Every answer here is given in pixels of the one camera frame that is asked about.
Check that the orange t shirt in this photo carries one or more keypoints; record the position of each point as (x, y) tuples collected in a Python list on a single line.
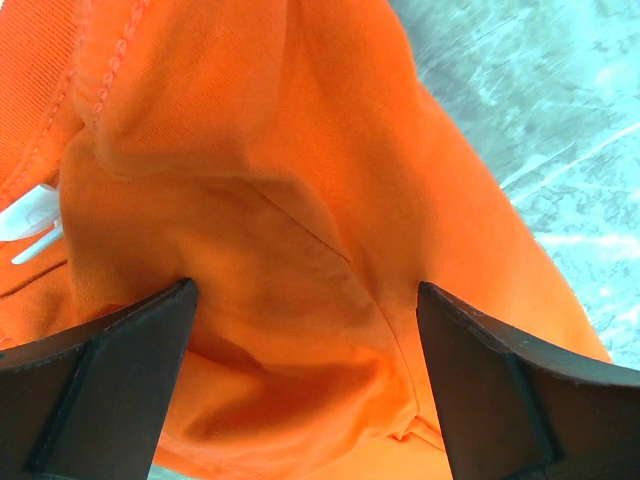
[(285, 156)]

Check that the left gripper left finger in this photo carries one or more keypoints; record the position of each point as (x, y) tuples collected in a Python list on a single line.
[(90, 402)]

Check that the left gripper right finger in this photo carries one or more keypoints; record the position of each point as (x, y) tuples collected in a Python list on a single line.
[(513, 406)]

